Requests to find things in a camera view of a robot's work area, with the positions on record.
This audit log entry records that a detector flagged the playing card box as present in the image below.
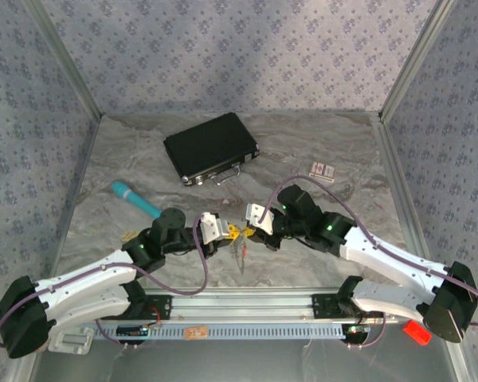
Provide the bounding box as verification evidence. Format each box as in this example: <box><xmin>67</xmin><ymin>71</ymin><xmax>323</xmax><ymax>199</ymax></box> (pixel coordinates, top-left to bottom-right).
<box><xmin>308</xmin><ymin>161</ymin><xmax>338</xmax><ymax>184</ymax></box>

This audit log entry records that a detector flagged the teal cylindrical microphone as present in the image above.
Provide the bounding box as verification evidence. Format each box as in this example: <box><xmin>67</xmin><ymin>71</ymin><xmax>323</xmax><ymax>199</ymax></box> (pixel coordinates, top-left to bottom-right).
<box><xmin>110</xmin><ymin>181</ymin><xmax>163</xmax><ymax>219</ymax></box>

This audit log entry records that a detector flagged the orange label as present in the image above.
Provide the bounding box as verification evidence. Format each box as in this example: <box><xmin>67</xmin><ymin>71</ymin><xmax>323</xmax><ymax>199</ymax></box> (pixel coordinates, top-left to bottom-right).
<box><xmin>185</xmin><ymin>325</ymin><xmax>208</xmax><ymax>341</ymax></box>

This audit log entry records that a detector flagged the small circuit board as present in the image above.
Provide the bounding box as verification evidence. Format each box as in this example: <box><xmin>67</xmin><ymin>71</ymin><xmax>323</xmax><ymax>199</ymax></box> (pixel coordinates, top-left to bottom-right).
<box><xmin>342</xmin><ymin>324</ymin><xmax>372</xmax><ymax>344</ymax></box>
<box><xmin>116</xmin><ymin>324</ymin><xmax>163</xmax><ymax>340</ymax></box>

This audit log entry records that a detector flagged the red plastic block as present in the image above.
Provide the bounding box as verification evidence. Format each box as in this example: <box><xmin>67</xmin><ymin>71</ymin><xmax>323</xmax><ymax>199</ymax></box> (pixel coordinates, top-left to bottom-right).
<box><xmin>402</xmin><ymin>320</ymin><xmax>433</xmax><ymax>346</ymax></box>

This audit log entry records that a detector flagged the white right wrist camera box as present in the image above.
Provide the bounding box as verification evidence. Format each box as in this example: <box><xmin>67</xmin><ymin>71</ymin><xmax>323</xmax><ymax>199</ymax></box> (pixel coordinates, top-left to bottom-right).
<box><xmin>245</xmin><ymin>202</ymin><xmax>278</xmax><ymax>236</ymax></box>

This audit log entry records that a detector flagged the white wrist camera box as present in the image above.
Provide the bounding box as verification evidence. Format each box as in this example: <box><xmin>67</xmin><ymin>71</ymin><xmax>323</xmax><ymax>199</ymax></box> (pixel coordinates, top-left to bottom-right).
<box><xmin>198</xmin><ymin>212</ymin><xmax>232</xmax><ymax>243</ymax></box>
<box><xmin>245</xmin><ymin>202</ymin><xmax>278</xmax><ymax>236</ymax></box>

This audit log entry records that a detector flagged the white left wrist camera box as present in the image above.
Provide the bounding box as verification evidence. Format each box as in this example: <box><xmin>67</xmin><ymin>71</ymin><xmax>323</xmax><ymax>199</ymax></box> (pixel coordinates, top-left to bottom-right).
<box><xmin>198</xmin><ymin>212</ymin><xmax>232</xmax><ymax>243</ymax></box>

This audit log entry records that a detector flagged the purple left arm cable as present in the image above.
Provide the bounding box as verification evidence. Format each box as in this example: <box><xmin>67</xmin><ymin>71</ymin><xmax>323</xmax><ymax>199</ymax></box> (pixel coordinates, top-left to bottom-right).
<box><xmin>0</xmin><ymin>214</ymin><xmax>209</xmax><ymax>352</ymax></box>

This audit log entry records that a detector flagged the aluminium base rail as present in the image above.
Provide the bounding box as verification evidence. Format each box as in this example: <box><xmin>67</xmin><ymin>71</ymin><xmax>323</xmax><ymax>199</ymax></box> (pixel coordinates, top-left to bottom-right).
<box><xmin>143</xmin><ymin>288</ymin><xmax>461</xmax><ymax>323</ymax></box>

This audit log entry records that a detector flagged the black briefcase with metal handle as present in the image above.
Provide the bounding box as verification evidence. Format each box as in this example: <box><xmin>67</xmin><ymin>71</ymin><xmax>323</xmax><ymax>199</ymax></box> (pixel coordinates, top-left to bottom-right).
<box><xmin>162</xmin><ymin>113</ymin><xmax>261</xmax><ymax>188</ymax></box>

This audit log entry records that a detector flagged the grey slotted cable duct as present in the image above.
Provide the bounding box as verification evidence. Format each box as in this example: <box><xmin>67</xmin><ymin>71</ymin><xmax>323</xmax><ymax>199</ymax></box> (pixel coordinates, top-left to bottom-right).
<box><xmin>91</xmin><ymin>322</ymin><xmax>350</xmax><ymax>341</ymax></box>

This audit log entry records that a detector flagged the aluminium table side rail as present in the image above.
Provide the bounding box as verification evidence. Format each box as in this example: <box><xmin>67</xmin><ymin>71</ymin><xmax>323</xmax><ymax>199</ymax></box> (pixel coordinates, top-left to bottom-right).
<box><xmin>370</xmin><ymin>113</ymin><xmax>477</xmax><ymax>382</ymax></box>
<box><xmin>43</xmin><ymin>113</ymin><xmax>104</xmax><ymax>291</ymax></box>

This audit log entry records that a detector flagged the white plastic bracket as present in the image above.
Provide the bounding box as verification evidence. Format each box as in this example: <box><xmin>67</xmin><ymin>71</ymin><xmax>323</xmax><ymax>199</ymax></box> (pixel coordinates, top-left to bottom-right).
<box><xmin>47</xmin><ymin>328</ymin><xmax>95</xmax><ymax>355</ymax></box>

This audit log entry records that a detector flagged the aluminium frame post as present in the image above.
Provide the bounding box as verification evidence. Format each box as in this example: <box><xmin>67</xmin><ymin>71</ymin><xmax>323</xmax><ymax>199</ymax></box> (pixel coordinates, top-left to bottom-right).
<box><xmin>378</xmin><ymin>0</ymin><xmax>457</xmax><ymax>123</ymax></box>
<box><xmin>23</xmin><ymin>0</ymin><xmax>104</xmax><ymax>120</ymax></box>

